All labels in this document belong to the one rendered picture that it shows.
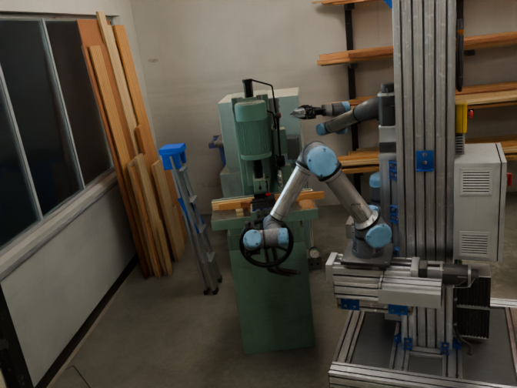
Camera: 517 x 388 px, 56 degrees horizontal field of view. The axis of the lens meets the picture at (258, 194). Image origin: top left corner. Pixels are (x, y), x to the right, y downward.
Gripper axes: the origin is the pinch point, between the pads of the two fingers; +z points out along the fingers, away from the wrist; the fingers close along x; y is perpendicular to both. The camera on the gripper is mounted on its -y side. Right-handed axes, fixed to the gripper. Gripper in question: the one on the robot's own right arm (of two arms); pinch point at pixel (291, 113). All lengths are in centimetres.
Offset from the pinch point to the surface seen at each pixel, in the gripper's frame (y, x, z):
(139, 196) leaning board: -67, 62, 122
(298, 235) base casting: 48, 61, 7
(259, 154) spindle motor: 40.1, 13.4, 22.9
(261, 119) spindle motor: 39.1, -5.5, 19.8
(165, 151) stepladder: -36, 22, 89
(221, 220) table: 48, 46, 49
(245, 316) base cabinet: 49, 109, 43
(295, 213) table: 48, 47, 7
